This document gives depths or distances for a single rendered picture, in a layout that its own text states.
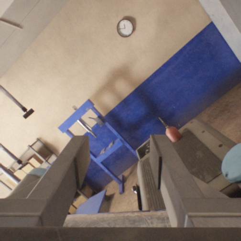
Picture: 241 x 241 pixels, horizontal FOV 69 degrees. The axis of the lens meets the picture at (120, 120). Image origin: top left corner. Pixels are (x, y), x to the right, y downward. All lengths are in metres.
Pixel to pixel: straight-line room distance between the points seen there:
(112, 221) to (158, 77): 3.58
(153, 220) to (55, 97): 3.86
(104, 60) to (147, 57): 0.87
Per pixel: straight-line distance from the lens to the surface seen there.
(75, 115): 3.47
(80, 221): 0.39
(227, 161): 0.46
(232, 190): 0.67
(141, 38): 3.80
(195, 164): 0.80
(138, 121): 3.93
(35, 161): 4.34
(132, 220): 0.34
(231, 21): 3.77
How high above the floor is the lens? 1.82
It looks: 12 degrees down
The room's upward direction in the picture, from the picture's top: 43 degrees counter-clockwise
